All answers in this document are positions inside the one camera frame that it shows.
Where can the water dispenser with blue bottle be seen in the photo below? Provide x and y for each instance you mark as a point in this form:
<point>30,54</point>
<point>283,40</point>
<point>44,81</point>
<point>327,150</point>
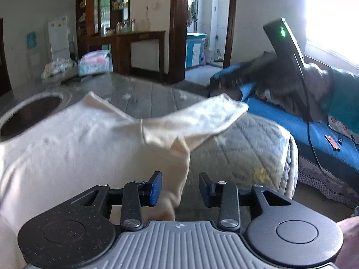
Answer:
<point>33,53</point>

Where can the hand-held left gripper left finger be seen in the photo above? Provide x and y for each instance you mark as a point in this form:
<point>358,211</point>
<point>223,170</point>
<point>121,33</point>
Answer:
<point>155,188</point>

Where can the white refrigerator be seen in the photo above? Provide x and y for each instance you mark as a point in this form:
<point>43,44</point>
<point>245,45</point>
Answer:
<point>58,39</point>

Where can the blue cabinet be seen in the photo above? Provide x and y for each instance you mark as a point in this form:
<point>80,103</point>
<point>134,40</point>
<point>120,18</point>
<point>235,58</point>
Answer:
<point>195,50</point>

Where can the wooden console table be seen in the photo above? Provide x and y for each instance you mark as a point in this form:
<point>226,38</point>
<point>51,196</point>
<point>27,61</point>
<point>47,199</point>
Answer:
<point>123,47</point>

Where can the small red flat case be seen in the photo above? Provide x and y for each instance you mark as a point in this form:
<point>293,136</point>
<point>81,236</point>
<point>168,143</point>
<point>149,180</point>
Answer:
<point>333,142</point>

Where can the wooden display cabinet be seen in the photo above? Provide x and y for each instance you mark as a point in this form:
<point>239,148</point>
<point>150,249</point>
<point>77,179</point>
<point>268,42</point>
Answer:
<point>89,19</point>

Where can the crumpled printed cloth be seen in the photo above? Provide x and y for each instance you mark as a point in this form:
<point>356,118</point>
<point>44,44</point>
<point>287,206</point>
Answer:
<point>57,68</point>

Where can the small glass jar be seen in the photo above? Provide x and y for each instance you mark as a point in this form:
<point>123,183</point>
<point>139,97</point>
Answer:
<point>132,25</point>

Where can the blue sofa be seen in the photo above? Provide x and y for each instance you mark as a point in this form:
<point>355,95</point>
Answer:
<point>280,117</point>

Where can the mop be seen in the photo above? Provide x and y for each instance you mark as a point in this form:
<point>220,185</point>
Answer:
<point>218,50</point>

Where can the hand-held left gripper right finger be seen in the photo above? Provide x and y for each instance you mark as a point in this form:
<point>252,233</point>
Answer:
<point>204,191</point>

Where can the round black induction cooktop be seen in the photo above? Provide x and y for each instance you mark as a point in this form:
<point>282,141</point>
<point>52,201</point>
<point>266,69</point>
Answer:
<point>28,112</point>

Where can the cream garment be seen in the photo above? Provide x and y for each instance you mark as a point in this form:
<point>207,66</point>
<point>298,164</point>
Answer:
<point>70,151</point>

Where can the butterfly print teal cushion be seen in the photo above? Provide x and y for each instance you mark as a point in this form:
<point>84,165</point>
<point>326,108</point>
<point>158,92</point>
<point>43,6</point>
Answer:
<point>342,101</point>

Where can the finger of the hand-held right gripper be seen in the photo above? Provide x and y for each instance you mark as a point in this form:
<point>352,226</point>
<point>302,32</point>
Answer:
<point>230,80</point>

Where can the tissue pack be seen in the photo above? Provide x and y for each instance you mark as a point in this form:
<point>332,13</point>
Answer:
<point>94,63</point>

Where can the large glass jar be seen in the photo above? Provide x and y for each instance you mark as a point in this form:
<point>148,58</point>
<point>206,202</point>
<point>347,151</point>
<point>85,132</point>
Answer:
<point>122,26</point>

